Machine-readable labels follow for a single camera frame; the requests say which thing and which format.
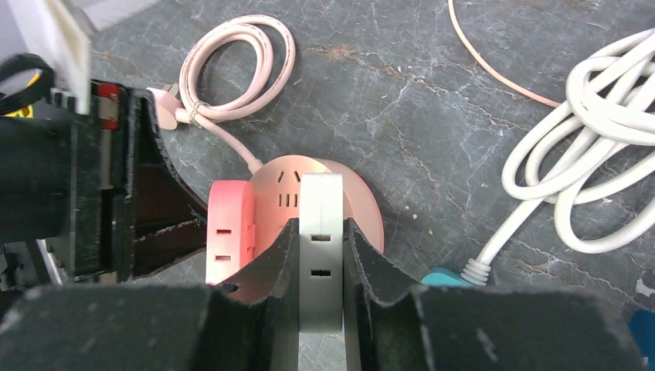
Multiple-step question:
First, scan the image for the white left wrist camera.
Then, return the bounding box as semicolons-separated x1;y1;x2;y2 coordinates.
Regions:
1;0;157;114

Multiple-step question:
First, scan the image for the teal power strip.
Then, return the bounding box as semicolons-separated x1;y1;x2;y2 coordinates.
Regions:
421;267;473;287

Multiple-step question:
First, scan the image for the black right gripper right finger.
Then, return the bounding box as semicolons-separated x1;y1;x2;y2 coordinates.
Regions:
343;220;644;370

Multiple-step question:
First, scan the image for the yellow object behind arm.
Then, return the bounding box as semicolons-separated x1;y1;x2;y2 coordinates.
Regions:
5;73;40;118

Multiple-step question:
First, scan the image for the dark blue cube socket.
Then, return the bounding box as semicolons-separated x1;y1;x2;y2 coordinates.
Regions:
629;310;655;371

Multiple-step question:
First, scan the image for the white coiled power cord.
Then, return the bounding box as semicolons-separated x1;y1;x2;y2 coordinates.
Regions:
460;28;655;287

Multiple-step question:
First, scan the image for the pink base power cord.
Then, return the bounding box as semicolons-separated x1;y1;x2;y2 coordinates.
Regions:
145;14;297;175

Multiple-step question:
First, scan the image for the pink adapter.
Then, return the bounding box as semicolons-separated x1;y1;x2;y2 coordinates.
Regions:
205;180;255;285

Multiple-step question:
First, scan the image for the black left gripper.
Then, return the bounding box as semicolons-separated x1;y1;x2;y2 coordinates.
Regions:
1;80;207;281

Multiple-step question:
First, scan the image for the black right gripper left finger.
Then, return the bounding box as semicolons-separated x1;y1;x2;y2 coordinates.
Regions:
1;219;300;370

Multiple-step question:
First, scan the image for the pink round charging base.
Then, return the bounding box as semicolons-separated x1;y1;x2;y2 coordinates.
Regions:
250;155;385;257

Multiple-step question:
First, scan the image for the white adapter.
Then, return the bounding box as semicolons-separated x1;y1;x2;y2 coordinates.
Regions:
299;173;344;334

